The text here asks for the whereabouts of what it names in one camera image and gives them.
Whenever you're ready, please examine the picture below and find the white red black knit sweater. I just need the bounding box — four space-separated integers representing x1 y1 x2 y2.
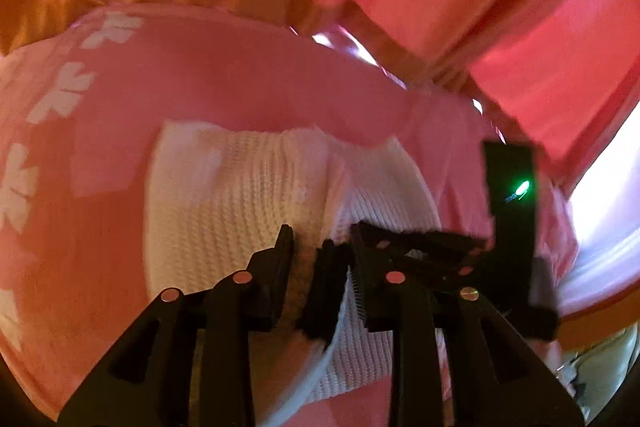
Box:
145 119 446 427

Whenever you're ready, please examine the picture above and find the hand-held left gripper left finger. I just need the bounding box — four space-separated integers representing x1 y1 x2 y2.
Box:
57 225 297 427

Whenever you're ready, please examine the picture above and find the grey-green cloth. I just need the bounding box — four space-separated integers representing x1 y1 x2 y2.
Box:
555 324 638 425

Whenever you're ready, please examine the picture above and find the pink patterned bed sheet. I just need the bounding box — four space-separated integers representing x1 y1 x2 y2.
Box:
0 2 581 427

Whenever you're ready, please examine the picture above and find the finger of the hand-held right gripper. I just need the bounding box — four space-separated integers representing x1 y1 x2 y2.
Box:
400 251 486 280
357 222 492 258

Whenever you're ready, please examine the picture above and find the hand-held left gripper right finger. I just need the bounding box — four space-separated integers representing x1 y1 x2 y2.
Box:
349 223 587 427

